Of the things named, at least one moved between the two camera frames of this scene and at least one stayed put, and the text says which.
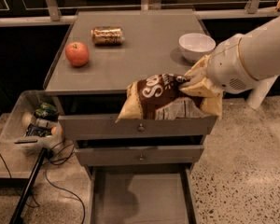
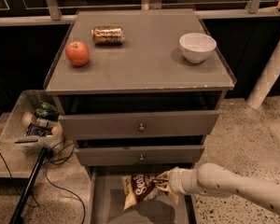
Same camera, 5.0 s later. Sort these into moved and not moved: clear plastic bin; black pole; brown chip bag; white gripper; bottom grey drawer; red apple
Moved: brown chip bag; white gripper
Not moved: bottom grey drawer; black pole; clear plastic bin; red apple
